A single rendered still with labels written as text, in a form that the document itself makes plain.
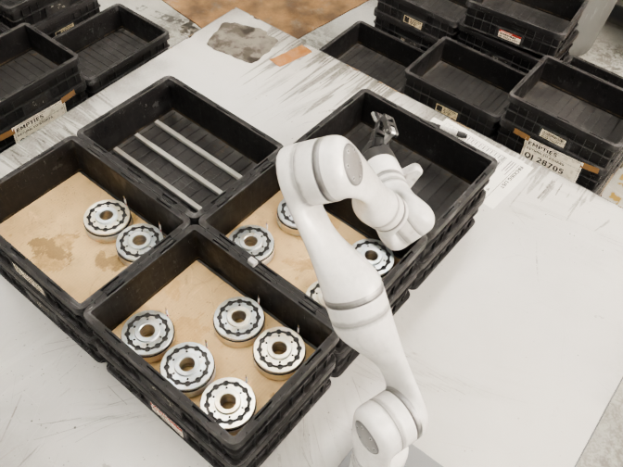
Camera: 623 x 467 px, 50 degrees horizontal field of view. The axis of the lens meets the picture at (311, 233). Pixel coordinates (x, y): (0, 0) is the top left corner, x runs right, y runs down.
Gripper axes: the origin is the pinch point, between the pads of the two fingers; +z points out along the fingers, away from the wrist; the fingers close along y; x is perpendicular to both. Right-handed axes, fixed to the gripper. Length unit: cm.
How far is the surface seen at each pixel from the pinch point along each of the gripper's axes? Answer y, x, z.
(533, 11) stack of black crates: -28, 106, 126
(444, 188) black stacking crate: 6.3, 30.5, 4.4
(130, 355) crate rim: 42, -34, -37
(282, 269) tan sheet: 31.3, -4.6, -13.7
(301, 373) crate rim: 29, -7, -44
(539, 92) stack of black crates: -10, 97, 80
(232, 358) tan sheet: 41, -14, -33
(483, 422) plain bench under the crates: 29, 37, -47
